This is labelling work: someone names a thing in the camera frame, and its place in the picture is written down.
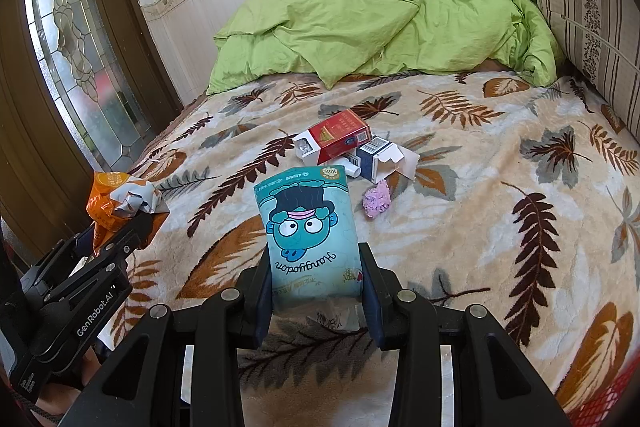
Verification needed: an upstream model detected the wooden door with stained glass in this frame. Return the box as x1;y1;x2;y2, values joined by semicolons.
0;0;184;269

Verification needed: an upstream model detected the teal cartoon tissue packet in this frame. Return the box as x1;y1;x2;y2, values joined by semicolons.
255;164;363;334

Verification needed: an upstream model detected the red black braided cord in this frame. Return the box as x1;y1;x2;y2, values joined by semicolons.
4;379;57;423

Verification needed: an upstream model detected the blue white open carton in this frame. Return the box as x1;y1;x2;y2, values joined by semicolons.
345;137;420;184

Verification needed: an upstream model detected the red mesh bag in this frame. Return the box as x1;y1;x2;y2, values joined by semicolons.
564;369;637;427

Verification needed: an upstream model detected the leaf print blanket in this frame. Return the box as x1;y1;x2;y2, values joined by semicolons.
95;69;640;427

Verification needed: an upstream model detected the striped floral pillow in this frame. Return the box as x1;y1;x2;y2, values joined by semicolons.
529;0;640;141

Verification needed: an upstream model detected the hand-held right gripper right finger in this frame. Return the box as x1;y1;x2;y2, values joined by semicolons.
359;243;572;427

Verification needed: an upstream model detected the red cigarette box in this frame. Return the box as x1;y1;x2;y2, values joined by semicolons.
292;109;372;166

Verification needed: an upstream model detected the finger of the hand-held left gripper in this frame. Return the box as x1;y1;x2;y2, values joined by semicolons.
19;226;99;294
46;214;154;309

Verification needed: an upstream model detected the green quilt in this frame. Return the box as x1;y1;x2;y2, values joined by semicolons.
206;0;567;96

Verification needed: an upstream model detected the crumpled pink paper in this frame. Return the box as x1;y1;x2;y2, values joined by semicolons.
361;179;392;219

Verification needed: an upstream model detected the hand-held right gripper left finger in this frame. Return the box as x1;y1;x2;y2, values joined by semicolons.
80;263;274;427

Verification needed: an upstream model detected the orange foil snack wrapper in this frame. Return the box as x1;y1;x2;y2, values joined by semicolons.
86;172;169;254

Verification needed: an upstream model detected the person's left forearm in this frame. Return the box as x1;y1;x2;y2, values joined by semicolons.
30;347;101;426

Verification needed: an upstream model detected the white cable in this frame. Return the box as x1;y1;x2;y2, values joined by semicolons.
564;18;640;60

